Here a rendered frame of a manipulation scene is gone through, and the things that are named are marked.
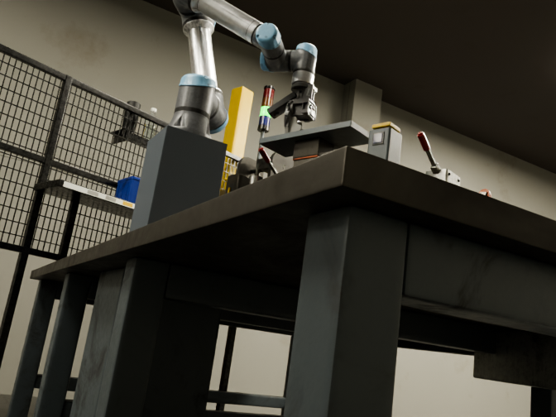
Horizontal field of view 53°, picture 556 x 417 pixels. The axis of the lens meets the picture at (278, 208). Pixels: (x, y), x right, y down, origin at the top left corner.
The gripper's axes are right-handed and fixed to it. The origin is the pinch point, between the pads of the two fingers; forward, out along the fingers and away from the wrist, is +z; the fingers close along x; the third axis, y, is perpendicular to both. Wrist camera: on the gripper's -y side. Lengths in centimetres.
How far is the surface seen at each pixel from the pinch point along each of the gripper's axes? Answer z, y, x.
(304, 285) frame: 60, 58, -101
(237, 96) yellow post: -76, -94, 103
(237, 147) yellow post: -43, -90, 106
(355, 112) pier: -139, -79, 264
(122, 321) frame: 66, -2, -61
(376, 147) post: 9.4, 35.5, -14.7
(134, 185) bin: 6, -90, 28
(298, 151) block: 7.0, 8.0, -7.8
